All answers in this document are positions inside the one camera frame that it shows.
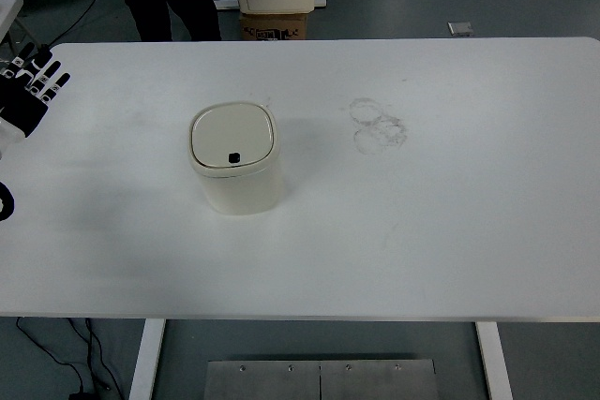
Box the grey metal plate with screws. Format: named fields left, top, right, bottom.
left=205, top=358, right=440, bottom=400

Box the white table leg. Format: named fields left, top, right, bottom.
left=474, top=321, right=515, bottom=400
left=127, top=319, right=167, bottom=400

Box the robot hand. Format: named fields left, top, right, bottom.
left=0, top=41, right=72, bottom=223

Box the white folding stand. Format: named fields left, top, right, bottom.
left=0, top=0, right=53, bottom=60

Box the cream trash bin with lid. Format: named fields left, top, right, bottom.
left=187, top=99, right=284, bottom=216

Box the brown cardboard box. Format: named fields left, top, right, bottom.
left=238, top=11, right=311, bottom=41

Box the black floor cable with adapter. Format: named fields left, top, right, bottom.
left=15, top=316, right=124, bottom=400

